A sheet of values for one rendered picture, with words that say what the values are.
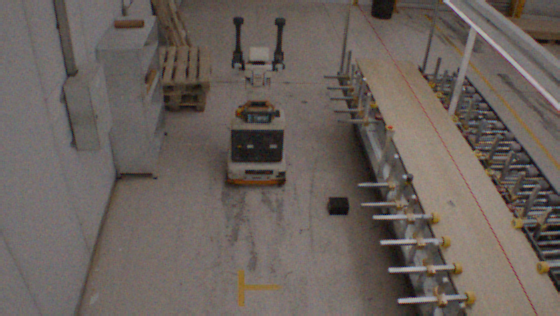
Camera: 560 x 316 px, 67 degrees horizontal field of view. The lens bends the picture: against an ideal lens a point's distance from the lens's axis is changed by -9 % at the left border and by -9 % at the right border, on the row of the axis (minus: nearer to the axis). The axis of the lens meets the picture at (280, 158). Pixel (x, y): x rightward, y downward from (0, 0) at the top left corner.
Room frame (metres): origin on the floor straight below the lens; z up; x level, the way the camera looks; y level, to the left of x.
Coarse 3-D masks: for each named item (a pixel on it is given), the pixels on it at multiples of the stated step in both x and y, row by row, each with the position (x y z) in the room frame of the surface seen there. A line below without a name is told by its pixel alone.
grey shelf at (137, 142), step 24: (144, 24) 4.46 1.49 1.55; (96, 48) 3.83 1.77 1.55; (120, 48) 3.84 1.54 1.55; (144, 48) 4.52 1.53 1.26; (120, 72) 3.83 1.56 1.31; (144, 72) 3.95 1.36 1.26; (120, 96) 3.83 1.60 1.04; (144, 96) 3.85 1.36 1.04; (120, 120) 3.82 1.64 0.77; (144, 120) 3.85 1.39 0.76; (120, 144) 3.82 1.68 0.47; (144, 144) 3.84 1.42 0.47; (120, 168) 3.81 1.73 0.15; (144, 168) 3.84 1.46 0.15
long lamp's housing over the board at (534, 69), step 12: (456, 0) 3.24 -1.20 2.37; (468, 12) 3.01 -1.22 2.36; (480, 24) 2.81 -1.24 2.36; (492, 24) 2.76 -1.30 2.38; (492, 36) 2.62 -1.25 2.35; (504, 36) 2.56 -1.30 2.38; (504, 48) 2.45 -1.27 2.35; (516, 48) 2.38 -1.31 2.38; (516, 60) 2.30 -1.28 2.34; (528, 60) 2.22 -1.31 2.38; (528, 72) 2.16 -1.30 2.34; (540, 72) 2.09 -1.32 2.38; (540, 84) 2.03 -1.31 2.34; (552, 84) 1.96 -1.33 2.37; (552, 96) 1.91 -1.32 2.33
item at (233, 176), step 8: (232, 168) 3.80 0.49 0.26; (280, 168) 3.85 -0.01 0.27; (232, 176) 3.79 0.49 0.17; (240, 176) 3.79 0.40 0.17; (248, 176) 3.80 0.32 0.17; (256, 176) 3.81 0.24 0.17; (264, 176) 3.82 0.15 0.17; (272, 176) 3.82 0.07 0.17; (280, 176) 3.84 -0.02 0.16; (248, 184) 3.80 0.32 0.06; (256, 184) 3.81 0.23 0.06; (264, 184) 3.82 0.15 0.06
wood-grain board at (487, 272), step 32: (384, 64) 5.25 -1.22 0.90; (384, 96) 4.41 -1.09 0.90; (416, 96) 4.48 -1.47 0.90; (416, 128) 3.81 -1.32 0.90; (448, 128) 3.86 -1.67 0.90; (416, 160) 3.27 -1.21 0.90; (448, 160) 3.30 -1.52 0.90; (416, 192) 2.84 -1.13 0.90; (448, 192) 2.85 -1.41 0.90; (480, 192) 2.88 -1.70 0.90; (448, 224) 2.47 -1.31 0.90; (480, 224) 2.49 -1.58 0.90; (448, 256) 2.14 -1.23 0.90; (480, 256) 2.15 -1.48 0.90; (512, 256) 2.16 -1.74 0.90; (480, 288) 1.86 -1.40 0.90; (512, 288) 1.86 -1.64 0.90; (544, 288) 1.86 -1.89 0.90
